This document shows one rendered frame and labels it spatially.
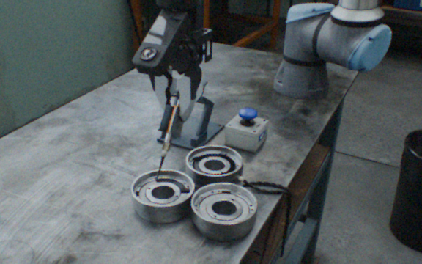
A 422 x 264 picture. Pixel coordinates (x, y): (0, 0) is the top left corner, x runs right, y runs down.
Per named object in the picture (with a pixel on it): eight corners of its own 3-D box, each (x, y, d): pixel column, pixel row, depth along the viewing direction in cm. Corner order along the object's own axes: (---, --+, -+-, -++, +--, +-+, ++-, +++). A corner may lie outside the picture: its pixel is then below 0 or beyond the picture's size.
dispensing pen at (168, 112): (143, 178, 73) (171, 83, 74) (154, 179, 77) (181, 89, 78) (154, 182, 73) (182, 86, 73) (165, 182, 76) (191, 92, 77)
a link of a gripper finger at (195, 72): (204, 98, 72) (200, 46, 68) (199, 102, 71) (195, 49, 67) (179, 95, 74) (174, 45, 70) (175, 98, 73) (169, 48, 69)
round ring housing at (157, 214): (132, 229, 69) (130, 208, 67) (132, 189, 78) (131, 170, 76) (197, 224, 70) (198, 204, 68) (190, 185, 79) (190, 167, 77)
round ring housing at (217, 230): (256, 247, 66) (257, 226, 64) (187, 241, 66) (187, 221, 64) (256, 204, 75) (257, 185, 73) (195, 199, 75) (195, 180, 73)
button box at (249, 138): (255, 152, 89) (256, 132, 87) (224, 144, 92) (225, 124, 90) (269, 136, 96) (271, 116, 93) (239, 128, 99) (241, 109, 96)
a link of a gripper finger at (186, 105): (210, 113, 78) (206, 64, 74) (195, 127, 74) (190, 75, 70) (195, 111, 80) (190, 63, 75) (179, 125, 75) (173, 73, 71)
